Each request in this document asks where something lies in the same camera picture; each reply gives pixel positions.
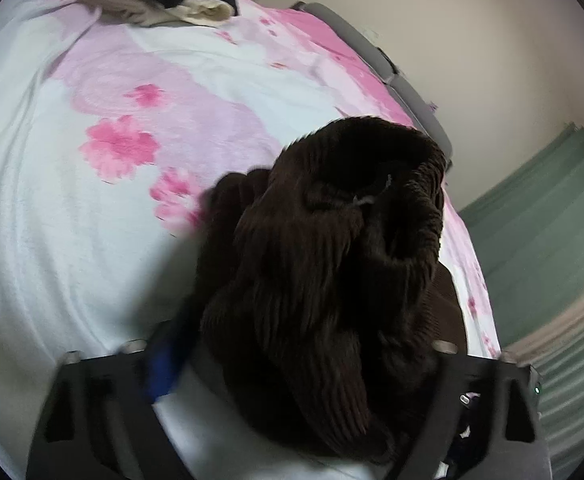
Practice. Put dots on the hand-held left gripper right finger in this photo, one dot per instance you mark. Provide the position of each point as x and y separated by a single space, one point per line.
454 377

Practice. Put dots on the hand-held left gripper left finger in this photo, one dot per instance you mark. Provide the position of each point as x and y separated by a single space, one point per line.
164 367

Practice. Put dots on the dark brown fleece pants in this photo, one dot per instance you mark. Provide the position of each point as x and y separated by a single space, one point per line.
332 285

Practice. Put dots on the beige curtain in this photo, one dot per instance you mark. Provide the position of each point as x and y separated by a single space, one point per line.
561 320

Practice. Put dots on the green curtain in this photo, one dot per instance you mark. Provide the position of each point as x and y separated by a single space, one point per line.
536 220

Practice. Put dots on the pink floral bed sheet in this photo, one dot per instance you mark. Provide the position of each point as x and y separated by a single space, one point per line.
72 210

